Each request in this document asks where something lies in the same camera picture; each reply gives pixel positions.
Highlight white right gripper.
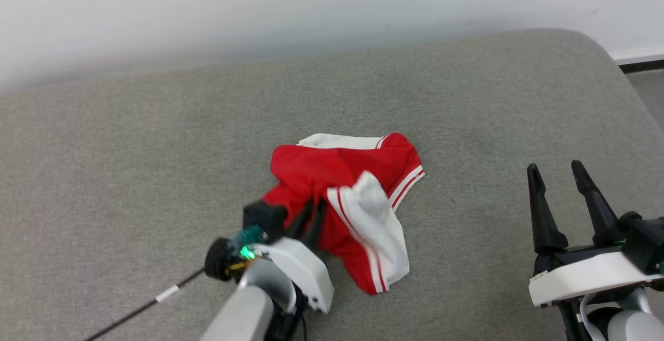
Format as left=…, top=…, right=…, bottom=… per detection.
left=527, top=160, right=664, bottom=308

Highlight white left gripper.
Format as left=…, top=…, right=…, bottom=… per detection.
left=204, top=198, right=336, bottom=314

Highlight red and white shorts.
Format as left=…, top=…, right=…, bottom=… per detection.
left=261, top=132, right=426, bottom=295

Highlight grey fabric sofa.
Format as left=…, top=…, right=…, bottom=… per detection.
left=0, top=29, right=664, bottom=341

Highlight white right arm cable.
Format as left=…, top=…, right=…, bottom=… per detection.
left=579, top=292, right=608, bottom=341

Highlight black wall baseboard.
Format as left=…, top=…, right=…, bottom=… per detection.
left=618, top=59, right=664, bottom=74

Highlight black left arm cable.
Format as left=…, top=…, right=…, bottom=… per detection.
left=83, top=267, right=206, bottom=341

